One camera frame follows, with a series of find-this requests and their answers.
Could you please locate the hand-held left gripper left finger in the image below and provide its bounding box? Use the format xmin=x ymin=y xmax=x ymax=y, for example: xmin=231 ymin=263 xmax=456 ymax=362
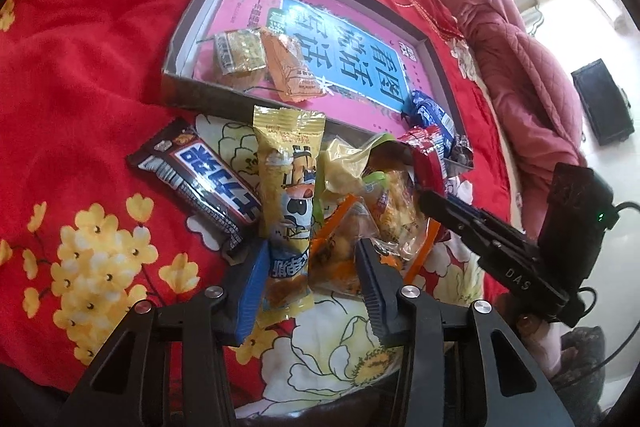
xmin=57 ymin=237 xmax=273 ymax=427

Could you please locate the pink quilt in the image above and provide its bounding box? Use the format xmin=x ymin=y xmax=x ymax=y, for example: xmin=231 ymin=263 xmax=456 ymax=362
xmin=429 ymin=0 xmax=588 ymax=228

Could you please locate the orange snack packet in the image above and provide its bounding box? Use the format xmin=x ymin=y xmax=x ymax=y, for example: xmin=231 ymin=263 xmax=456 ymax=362
xmin=259 ymin=29 xmax=333 ymax=104

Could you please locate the brown chocolate bar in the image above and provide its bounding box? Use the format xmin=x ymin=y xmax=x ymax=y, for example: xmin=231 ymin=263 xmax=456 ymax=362
xmin=126 ymin=117 xmax=263 ymax=258

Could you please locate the black television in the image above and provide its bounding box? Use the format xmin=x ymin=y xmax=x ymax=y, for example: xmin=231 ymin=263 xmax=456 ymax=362
xmin=571 ymin=59 xmax=633 ymax=146

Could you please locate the person's right hand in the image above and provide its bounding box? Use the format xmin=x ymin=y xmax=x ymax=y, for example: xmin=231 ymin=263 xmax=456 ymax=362
xmin=497 ymin=297 xmax=567 ymax=379

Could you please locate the black cable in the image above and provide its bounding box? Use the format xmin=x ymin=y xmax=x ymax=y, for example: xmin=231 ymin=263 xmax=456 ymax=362
xmin=565 ymin=202 xmax=640 ymax=378

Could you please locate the small dark round cookie packet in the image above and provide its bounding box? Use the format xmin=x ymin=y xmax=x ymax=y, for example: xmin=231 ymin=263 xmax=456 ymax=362
xmin=447 ymin=134 xmax=476 ymax=168

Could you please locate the red floral blanket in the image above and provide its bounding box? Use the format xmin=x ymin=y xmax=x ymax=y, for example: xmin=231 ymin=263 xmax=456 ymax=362
xmin=0 ymin=0 xmax=511 ymax=408

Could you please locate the clear yellow cookie packet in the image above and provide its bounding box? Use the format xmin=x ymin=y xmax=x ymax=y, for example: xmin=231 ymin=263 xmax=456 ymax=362
xmin=212 ymin=28 xmax=268 ymax=80

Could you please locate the yellow cartoon snack packet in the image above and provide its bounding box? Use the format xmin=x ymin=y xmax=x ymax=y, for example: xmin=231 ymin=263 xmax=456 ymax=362
xmin=251 ymin=105 xmax=327 ymax=323

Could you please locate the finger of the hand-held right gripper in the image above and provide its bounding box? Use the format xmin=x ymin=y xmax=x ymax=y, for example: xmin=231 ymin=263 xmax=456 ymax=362
xmin=422 ymin=207 xmax=501 ymax=259
xmin=419 ymin=191 xmax=538 ymax=249

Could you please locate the clear orange-edged snack packet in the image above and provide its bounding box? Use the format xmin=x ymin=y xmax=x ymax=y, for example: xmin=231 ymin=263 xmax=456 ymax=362
xmin=307 ymin=194 xmax=441 ymax=298

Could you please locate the green and yellow snack packet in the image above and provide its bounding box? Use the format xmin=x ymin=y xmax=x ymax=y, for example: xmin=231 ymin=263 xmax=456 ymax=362
xmin=320 ymin=133 xmax=416 ymax=195

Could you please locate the red snack packet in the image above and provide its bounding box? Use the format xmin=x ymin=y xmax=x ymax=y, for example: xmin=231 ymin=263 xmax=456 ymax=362
xmin=395 ymin=124 xmax=456 ymax=198

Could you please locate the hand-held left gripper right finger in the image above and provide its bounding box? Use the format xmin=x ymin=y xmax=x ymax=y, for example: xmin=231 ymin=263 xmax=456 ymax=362
xmin=354 ymin=237 xmax=576 ymax=427

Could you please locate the blue cookie packet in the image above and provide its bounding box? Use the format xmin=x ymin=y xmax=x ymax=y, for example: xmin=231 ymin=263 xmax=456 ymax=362
xmin=402 ymin=90 xmax=458 ymax=142

